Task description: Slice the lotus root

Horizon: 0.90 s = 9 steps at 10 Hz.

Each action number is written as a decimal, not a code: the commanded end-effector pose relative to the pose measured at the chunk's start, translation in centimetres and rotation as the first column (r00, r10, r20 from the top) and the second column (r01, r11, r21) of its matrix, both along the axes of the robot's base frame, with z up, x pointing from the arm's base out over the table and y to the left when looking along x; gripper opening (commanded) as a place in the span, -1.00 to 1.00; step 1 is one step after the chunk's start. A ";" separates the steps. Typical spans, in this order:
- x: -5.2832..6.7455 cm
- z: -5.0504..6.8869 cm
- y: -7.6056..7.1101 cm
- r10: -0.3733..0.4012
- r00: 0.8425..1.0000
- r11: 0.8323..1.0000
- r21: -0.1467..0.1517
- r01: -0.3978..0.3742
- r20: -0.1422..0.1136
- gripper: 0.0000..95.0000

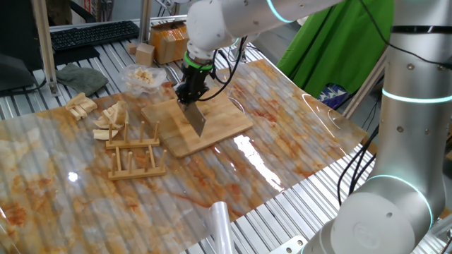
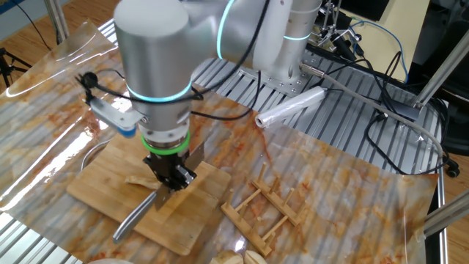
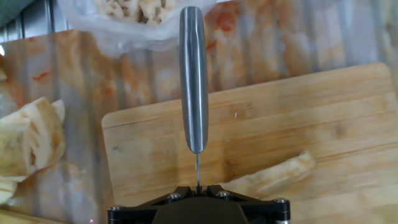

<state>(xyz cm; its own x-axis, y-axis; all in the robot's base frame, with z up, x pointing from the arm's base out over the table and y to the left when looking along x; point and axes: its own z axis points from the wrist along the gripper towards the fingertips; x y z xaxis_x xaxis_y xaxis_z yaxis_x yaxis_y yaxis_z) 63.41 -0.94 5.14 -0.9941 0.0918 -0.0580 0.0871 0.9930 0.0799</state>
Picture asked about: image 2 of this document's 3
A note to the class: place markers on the black office chair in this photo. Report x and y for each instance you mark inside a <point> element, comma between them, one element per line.
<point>458,121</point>

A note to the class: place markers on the steel cleaver knife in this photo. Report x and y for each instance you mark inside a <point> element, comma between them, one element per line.
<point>132,223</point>

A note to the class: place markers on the aluminium frame post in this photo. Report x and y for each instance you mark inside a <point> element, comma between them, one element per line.
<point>58,18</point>
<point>439,73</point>
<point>447,214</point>

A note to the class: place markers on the beige panel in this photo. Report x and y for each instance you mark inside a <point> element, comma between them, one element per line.
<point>384,55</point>

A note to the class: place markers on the long lotus root strip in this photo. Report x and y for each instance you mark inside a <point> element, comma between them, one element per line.
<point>141,180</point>

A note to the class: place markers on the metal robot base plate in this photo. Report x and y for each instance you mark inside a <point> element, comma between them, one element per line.
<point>293,82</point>

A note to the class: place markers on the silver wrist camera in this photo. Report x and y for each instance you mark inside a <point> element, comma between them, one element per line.
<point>110,115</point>

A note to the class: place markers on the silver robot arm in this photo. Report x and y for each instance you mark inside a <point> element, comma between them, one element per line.
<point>154,55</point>

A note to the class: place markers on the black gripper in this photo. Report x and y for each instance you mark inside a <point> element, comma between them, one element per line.
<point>165,165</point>

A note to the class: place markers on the black caster wheel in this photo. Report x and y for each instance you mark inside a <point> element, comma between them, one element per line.
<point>453,170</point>

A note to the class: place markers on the wooden peg dish rack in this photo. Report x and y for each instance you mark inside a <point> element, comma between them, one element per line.
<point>278,204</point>

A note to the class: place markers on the black tripod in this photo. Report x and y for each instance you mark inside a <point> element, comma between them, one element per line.
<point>3,62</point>

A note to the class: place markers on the green ringed wrist flange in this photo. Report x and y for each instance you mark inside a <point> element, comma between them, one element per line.
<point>165,151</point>

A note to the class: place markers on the black and silver clamp stand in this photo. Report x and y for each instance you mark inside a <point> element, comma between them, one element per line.
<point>344,45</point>

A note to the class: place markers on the marble pattern plastic mat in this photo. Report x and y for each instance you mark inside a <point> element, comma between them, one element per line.
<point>329,183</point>

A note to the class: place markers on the clear plastic bag roll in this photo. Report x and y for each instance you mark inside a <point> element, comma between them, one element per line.
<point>289,108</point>

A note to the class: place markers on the black equipment box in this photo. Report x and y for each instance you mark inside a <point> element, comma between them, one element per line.
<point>370,9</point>

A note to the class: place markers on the grey post foot bracket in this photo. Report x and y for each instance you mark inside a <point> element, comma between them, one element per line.
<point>403,110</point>

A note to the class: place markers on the bamboo cutting board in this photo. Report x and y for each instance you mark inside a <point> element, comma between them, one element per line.
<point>190,220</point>

